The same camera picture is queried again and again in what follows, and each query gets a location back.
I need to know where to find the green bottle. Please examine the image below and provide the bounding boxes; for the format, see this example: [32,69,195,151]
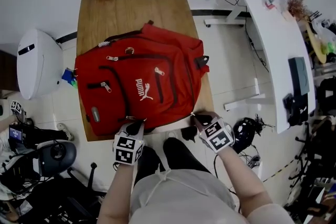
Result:
[321,41,336,55]

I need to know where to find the person's left forearm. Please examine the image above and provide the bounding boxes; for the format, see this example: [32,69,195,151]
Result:
[97,162,135,224]

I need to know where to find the blue plastic toy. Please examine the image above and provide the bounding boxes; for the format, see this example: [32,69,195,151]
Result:
[62,68,78,89]

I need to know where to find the black bag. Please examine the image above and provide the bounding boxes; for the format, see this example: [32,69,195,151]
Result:
[316,77,336,116]

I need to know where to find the dried flower plant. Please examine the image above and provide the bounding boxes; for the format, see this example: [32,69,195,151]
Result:
[287,0,312,22]

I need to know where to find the white power strip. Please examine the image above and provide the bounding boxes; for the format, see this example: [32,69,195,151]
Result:
[57,123,75,141]

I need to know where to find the person's right forearm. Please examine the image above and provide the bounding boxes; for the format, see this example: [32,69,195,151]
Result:
[217,145,274,218]

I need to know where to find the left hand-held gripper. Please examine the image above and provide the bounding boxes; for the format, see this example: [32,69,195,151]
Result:
[112,119,146,166]

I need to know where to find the black headset with cables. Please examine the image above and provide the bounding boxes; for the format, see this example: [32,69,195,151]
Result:
[233,117,257,154]

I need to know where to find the small screen device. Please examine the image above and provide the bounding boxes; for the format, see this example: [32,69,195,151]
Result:
[9,124,25,144]

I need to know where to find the person's white shirt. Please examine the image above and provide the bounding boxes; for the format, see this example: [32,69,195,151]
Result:
[130,169,296,224]

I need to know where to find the red backpack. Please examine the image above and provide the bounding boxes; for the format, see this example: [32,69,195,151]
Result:
[74,20,210,137]

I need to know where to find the white lidded bin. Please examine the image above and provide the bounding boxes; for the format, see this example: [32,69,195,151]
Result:
[17,28,64,100]

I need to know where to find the person's black trousers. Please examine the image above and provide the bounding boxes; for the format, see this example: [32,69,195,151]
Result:
[133,137,211,187]

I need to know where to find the white desk leg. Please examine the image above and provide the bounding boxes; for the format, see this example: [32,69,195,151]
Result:
[224,77,267,112]
[204,4,247,27]

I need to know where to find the grey-blue box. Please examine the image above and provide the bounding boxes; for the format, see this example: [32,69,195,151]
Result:
[288,57,310,96]

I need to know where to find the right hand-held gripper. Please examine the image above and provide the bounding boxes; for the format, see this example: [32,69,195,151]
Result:
[192,111,235,153]

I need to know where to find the black office chair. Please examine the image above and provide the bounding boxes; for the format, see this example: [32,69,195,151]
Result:
[288,118,336,187]
[38,138,106,199]

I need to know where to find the black desk device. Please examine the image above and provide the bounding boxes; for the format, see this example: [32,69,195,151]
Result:
[282,93,308,126]

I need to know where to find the person's black shoe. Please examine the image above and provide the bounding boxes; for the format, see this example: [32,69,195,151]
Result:
[181,125,198,143]

